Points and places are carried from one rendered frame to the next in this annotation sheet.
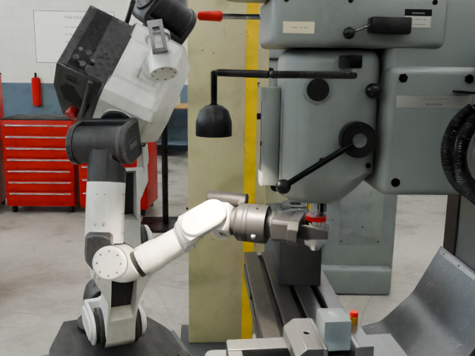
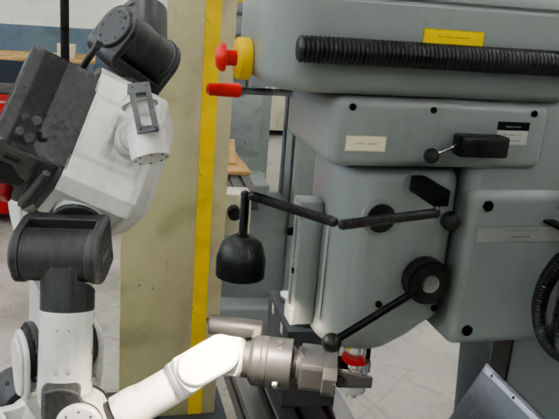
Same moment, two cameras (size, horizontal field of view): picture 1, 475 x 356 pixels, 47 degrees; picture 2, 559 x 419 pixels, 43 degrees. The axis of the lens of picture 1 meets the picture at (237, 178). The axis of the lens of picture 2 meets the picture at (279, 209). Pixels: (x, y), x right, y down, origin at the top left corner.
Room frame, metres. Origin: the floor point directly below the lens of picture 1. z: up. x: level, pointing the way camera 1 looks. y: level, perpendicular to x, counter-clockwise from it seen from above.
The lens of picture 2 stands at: (0.13, 0.20, 1.86)
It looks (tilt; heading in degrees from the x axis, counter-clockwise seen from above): 17 degrees down; 348
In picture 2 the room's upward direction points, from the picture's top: 5 degrees clockwise
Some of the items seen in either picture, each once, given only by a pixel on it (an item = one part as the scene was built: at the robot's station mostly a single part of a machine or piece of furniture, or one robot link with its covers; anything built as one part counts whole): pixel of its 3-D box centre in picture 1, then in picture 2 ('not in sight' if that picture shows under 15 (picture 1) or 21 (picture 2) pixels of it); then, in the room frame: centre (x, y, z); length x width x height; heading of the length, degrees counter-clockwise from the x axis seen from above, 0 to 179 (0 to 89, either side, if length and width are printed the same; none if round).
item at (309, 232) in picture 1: (313, 234); (353, 381); (1.15, -0.17, 1.23); 0.06 x 0.02 x 0.03; 75
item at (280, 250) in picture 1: (295, 239); (300, 342); (1.58, -0.18, 1.08); 0.22 x 0.12 x 0.20; 1
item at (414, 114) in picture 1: (409, 126); (476, 244); (1.20, -0.37, 1.47); 0.24 x 0.19 x 0.26; 4
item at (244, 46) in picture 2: not in sight; (243, 58); (1.17, 0.05, 1.76); 0.06 x 0.02 x 0.06; 4
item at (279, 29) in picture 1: (345, 24); (409, 119); (1.19, -0.22, 1.68); 0.34 x 0.24 x 0.10; 94
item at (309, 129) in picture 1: (322, 125); (372, 245); (1.18, -0.18, 1.47); 0.21 x 0.19 x 0.32; 4
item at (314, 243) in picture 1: (315, 232); (353, 374); (1.18, -0.18, 1.23); 0.05 x 0.05 x 0.06
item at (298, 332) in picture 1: (304, 342); not in sight; (0.98, -0.13, 1.07); 0.12 x 0.06 x 0.04; 7
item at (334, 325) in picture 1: (333, 328); not in sight; (0.99, -0.19, 1.10); 0.06 x 0.05 x 0.06; 7
